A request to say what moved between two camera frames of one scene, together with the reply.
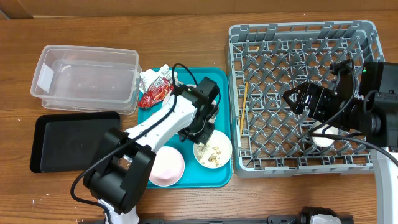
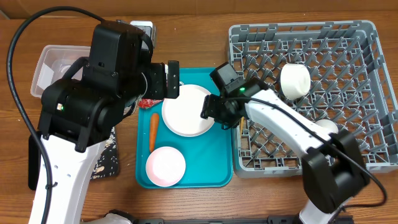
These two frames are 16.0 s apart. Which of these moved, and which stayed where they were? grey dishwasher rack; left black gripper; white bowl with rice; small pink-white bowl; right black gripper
Moved: white bowl with rice; right black gripper; left black gripper
Stayed: grey dishwasher rack; small pink-white bowl
